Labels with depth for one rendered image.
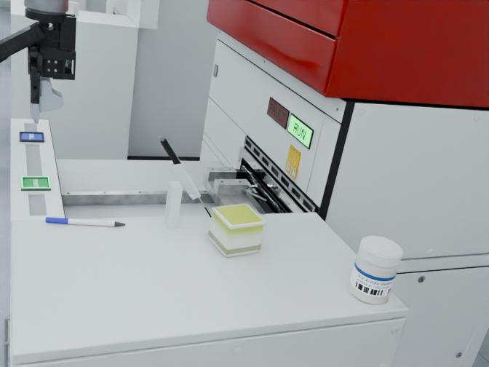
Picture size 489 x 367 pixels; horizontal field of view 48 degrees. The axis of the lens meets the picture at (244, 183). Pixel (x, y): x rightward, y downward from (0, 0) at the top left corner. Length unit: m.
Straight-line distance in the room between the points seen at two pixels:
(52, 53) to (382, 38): 0.63
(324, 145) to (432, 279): 0.54
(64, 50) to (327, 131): 0.55
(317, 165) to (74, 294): 0.61
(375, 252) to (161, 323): 0.36
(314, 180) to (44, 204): 0.57
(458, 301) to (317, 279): 0.76
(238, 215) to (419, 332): 0.83
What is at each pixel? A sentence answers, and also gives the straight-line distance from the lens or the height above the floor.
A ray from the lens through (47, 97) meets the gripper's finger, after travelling 1.11.
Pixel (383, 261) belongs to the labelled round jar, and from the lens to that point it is 0.92.
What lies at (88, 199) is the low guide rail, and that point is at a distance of 1.42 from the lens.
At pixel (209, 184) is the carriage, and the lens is 1.47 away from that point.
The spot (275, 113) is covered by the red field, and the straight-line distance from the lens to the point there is 1.42.
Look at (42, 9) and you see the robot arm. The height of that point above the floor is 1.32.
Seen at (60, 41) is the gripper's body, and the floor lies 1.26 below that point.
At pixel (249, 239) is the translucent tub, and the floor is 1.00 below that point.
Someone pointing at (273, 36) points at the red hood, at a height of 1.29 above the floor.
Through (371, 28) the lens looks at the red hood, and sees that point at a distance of 1.13.
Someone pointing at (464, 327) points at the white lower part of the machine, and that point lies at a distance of 1.78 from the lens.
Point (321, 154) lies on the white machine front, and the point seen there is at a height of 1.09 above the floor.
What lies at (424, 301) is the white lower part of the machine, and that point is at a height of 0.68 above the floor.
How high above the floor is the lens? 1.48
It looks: 24 degrees down
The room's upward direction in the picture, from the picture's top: 10 degrees clockwise
